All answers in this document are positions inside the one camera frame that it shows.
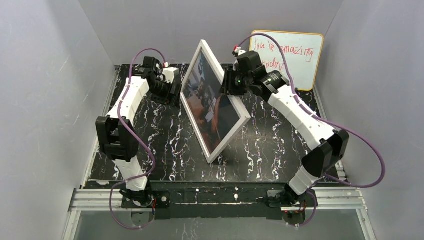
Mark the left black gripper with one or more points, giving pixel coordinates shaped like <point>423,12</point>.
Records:
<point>171,91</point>

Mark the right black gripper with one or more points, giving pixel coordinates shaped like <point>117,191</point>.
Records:
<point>227,84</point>

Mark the white wooden picture frame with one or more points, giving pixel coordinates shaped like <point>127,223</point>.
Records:
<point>236,101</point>

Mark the printed photo with white border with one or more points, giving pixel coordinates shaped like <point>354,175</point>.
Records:
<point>214,114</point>

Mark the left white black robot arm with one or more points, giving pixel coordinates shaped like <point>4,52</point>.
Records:
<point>115,131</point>

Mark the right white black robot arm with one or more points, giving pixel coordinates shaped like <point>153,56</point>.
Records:
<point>327,145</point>

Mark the black marble pattern mat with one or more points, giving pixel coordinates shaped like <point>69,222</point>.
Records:
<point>267,149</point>

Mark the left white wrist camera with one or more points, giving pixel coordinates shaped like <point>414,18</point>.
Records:
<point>171,75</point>

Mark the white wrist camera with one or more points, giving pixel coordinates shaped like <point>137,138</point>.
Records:
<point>238,51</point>
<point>171,75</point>

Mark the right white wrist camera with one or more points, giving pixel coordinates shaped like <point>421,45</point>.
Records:
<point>238,51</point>

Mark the aluminium rail base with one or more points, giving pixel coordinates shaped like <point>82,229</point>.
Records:
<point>183,200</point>

